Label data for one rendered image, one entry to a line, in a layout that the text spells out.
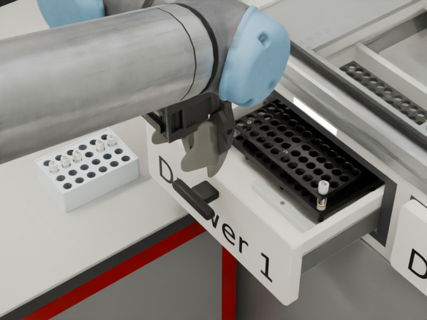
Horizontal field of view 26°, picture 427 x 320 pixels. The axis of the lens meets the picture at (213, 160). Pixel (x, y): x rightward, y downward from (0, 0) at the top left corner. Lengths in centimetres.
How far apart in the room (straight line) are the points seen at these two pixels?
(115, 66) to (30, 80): 7
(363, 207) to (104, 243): 36
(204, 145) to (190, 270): 43
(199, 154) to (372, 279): 35
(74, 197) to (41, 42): 72
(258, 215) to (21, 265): 36
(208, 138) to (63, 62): 45
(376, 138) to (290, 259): 18
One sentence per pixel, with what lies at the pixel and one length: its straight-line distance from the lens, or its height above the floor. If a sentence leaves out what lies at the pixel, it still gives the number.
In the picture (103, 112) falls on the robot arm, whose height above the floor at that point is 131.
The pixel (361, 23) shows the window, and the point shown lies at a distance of 107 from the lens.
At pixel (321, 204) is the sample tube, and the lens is 115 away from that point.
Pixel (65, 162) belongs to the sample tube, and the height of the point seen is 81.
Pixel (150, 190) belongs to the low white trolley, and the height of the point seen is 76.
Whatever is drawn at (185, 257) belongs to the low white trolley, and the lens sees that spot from 139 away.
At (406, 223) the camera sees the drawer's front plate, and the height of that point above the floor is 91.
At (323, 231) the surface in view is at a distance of 110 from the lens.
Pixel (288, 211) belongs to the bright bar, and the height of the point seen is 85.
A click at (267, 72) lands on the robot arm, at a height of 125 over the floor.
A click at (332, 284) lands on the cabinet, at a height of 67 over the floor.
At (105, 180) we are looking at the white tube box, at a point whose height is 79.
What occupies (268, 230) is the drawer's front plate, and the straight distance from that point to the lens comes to 106.
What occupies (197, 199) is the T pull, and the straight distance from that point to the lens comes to 110.
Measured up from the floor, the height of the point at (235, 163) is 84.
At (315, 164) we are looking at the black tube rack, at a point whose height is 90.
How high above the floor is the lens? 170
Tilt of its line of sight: 43 degrees down
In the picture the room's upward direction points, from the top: straight up
